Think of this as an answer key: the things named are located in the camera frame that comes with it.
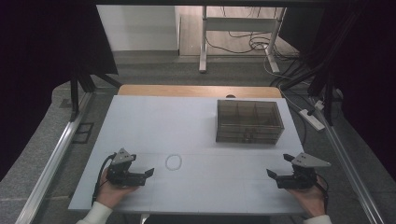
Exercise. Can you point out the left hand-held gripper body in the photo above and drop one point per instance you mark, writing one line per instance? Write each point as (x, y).
(123, 175)

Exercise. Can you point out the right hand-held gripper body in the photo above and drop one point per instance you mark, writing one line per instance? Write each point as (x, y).
(299, 180)

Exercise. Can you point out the transparent brown drawer box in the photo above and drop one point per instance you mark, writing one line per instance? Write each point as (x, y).
(249, 118)

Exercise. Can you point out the person's left hand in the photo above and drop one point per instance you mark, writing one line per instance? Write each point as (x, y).
(112, 193)

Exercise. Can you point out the person's right hand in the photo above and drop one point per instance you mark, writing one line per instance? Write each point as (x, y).
(311, 199)

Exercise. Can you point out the white foam board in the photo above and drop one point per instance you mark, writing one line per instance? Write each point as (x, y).
(155, 124)

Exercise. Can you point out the white power strip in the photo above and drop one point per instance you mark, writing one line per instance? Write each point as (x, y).
(313, 122)

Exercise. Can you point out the black plug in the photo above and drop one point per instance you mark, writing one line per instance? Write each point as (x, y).
(310, 112)

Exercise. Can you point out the black floor outlet cover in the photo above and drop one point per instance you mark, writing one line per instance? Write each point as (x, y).
(82, 133)

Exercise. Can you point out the white plug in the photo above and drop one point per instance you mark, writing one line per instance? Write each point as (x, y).
(319, 104)

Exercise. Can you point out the black metal stand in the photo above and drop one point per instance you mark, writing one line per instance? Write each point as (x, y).
(74, 93)
(328, 93)

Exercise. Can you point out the black curtain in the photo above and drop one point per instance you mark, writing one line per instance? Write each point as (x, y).
(373, 77)
(31, 62)

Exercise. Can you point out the white cabinet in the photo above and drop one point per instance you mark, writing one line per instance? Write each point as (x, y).
(137, 28)

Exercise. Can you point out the aluminium rail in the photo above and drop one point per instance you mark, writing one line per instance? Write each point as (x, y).
(49, 168)
(348, 161)

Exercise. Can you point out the white metal desk frame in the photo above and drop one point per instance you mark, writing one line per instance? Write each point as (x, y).
(236, 24)

